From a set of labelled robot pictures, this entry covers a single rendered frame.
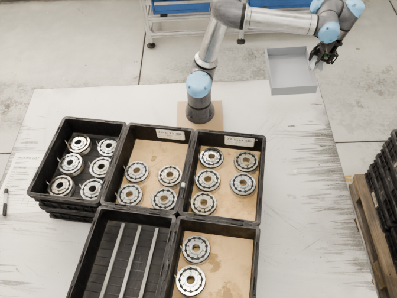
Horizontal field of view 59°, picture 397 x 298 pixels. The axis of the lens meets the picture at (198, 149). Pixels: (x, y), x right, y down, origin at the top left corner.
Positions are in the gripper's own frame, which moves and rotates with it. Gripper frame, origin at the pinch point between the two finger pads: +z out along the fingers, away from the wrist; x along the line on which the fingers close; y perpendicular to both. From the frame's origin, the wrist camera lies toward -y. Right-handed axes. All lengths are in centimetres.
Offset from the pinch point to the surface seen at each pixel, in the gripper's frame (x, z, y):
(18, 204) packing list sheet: -126, 64, 46
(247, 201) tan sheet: -33, 22, 60
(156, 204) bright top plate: -68, 30, 59
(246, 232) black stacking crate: -37, 18, 75
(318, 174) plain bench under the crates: 5, 24, 43
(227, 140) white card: -39, 18, 34
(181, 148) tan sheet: -57, 30, 32
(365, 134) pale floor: 91, 71, -26
